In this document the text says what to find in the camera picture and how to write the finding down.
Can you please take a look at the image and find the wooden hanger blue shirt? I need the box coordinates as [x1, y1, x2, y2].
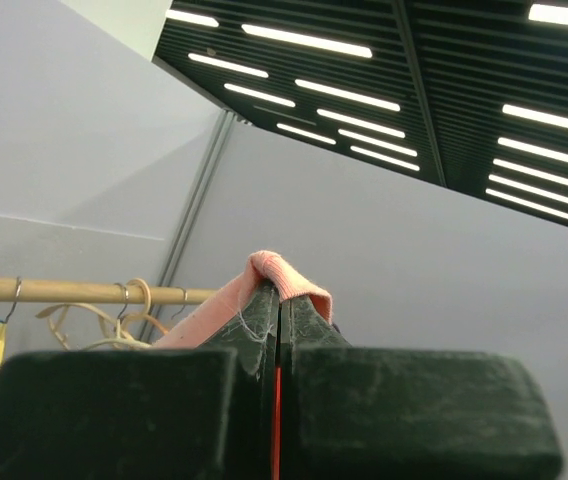
[0, 276, 22, 366]

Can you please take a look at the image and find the wooden clothes rack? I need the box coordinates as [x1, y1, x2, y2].
[0, 276, 216, 307]

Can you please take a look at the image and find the wooden hanger with metal hook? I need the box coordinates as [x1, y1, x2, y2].
[138, 287, 188, 341]

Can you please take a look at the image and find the pink t shirt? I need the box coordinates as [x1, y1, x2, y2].
[151, 250, 333, 349]

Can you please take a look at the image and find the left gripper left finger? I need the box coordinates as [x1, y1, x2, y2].
[0, 282, 279, 479]

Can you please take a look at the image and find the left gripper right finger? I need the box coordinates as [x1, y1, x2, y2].
[278, 297, 563, 479]

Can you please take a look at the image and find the wooden hanger beige shirt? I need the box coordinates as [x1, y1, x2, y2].
[35, 283, 151, 351]

